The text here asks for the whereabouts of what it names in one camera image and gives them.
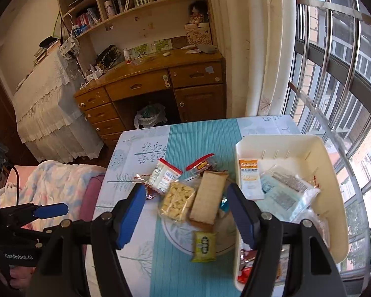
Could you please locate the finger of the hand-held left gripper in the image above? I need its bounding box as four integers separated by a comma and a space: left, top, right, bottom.
0, 202, 69, 222

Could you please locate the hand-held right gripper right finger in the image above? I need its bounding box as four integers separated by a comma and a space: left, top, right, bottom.
226, 182, 348, 297

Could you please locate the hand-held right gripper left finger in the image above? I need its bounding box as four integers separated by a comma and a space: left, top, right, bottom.
25, 183, 147, 297

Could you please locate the small blue snack packet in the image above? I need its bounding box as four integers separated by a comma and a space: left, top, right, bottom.
218, 195, 232, 219

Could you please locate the small shiny red wrapper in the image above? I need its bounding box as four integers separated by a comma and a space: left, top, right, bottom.
133, 173, 161, 203

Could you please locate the brown cracker packet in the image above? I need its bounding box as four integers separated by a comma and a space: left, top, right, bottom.
188, 170, 229, 226

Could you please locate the orange white oat bar packet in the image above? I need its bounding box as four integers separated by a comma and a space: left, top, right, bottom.
238, 158, 266, 201

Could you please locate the clear puffed rice packet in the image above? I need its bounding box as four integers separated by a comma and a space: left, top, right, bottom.
158, 181, 197, 223

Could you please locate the pale blue printed packet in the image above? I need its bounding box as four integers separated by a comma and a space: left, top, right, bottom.
256, 165, 320, 222

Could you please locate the green snack packet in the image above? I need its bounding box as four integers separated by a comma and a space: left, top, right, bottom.
191, 230, 217, 263

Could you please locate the white red-edged snack packet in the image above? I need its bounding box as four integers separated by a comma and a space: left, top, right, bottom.
150, 157, 184, 195

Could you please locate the small red snack packet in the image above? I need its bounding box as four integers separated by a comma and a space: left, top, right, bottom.
185, 153, 218, 177

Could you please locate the white plastic bin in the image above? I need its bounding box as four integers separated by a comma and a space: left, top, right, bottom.
233, 134, 350, 292

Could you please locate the pastel floral blanket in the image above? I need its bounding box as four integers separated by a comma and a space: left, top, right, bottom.
0, 160, 107, 232

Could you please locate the pink cushion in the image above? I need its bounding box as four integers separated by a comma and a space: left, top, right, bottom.
79, 173, 106, 254

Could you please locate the white plastic trash bag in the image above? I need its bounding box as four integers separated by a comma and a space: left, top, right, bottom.
134, 103, 168, 129

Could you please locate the white lace cloth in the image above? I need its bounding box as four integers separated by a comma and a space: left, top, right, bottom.
12, 48, 105, 164

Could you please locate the wooden desk with drawers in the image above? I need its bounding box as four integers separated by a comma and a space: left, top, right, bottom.
73, 49, 227, 147

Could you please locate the white power strip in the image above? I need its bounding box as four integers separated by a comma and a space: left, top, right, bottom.
85, 65, 104, 82

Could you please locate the black floral case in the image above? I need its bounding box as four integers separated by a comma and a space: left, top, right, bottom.
95, 45, 124, 70

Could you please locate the cream curtain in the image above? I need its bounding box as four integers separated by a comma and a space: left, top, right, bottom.
204, 0, 308, 119

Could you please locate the white patterned bag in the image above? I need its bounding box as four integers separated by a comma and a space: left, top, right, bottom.
59, 35, 81, 59

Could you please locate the window with metal bars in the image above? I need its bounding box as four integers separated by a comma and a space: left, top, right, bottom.
280, 0, 371, 294

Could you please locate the cardboard box with drawings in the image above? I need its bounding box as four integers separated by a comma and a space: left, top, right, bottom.
185, 22, 212, 46

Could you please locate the wooden bookshelf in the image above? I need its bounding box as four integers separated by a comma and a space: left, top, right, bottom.
54, 0, 218, 65

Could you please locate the dark-haired doll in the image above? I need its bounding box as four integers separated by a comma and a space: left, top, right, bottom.
185, 0, 211, 25

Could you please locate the black cable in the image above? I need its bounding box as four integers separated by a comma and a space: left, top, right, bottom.
4, 161, 22, 206

